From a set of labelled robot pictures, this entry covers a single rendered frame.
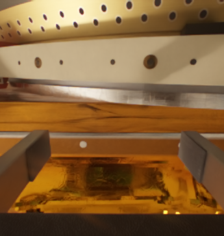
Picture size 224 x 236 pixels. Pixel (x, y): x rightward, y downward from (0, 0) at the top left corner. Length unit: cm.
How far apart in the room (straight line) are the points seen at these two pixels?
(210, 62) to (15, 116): 26
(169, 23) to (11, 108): 24
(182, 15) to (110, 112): 15
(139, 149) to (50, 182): 15
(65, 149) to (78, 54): 14
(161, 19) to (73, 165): 24
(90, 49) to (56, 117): 11
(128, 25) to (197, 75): 11
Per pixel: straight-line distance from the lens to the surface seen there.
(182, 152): 17
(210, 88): 26
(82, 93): 28
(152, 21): 24
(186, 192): 31
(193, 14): 24
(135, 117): 26
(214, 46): 20
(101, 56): 21
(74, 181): 29
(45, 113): 27
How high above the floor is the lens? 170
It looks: 16 degrees up
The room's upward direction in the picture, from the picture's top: 179 degrees counter-clockwise
